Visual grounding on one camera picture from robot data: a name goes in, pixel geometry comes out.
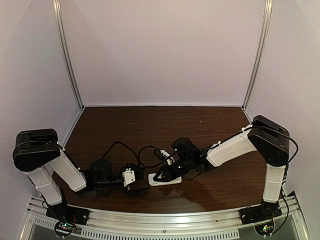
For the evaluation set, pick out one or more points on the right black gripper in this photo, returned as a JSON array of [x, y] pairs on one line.
[[168, 174]]

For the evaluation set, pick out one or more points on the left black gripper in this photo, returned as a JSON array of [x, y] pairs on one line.
[[133, 193]]

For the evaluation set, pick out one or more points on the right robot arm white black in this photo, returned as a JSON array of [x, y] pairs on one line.
[[262, 137]]

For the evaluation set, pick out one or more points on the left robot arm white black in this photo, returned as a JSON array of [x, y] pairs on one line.
[[38, 154]]

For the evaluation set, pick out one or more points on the left circuit board with LED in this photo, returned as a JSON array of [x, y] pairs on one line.
[[63, 229]]

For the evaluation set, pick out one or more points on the circuit board with led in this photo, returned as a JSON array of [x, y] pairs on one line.
[[63, 229], [265, 229]]

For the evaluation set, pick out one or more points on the right circuit board with LED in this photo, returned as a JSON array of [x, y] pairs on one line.
[[265, 229]]

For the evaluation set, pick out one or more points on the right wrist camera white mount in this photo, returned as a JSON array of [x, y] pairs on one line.
[[163, 155]]

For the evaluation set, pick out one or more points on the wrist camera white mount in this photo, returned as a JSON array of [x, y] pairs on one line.
[[131, 173], [163, 155]]

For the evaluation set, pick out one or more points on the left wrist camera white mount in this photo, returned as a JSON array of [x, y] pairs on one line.
[[131, 173]]

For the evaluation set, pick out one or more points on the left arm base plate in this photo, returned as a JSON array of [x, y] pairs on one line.
[[68, 214]]

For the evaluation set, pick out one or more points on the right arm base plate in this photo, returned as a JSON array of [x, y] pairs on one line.
[[259, 213]]

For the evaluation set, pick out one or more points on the right aluminium frame post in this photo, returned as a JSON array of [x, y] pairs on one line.
[[265, 27]]

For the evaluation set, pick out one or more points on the aluminium frame post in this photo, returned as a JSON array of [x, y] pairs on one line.
[[65, 52], [265, 27]]

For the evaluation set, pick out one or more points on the left aluminium frame post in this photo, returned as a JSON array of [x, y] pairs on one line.
[[65, 52]]

